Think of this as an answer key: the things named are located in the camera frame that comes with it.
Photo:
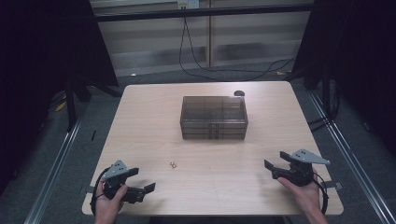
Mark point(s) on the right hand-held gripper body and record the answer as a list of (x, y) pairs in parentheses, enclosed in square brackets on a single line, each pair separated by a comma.
[(300, 172)]

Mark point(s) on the white wall outlet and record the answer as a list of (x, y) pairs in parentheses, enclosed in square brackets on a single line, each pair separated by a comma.
[(188, 3)]

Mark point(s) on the person's right hand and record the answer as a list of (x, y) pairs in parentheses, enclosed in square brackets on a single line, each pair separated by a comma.
[(308, 197)]

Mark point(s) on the black curtain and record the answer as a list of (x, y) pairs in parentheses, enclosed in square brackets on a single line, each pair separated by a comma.
[(358, 46), (37, 62)]

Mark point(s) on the smoky transparent drawer case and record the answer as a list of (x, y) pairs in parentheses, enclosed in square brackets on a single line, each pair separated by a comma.
[(213, 110)]

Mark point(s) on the metal floor rail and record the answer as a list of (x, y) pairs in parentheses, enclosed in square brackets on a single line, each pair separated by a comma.
[(351, 161), (53, 174)]

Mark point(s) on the grey tape piece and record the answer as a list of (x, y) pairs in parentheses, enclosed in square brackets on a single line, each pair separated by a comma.
[(332, 185), (87, 189)]

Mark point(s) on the person's left hand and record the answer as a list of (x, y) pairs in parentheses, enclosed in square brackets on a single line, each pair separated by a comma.
[(107, 207)]

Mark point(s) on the small screw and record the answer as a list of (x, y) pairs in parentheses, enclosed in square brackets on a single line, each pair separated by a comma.
[(173, 165)]

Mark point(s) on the smoky transparent plastic drawer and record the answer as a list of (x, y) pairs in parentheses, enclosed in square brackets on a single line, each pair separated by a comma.
[(199, 136)]

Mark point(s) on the black round disc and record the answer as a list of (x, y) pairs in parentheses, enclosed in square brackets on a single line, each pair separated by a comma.
[(239, 93)]

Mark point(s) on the black metal stand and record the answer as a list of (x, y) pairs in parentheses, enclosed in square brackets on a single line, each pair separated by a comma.
[(71, 102)]

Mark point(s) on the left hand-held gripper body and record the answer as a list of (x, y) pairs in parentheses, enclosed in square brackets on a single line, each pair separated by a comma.
[(115, 169)]

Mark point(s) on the black horizontal bar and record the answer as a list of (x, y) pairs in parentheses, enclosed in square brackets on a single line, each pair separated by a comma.
[(202, 12)]

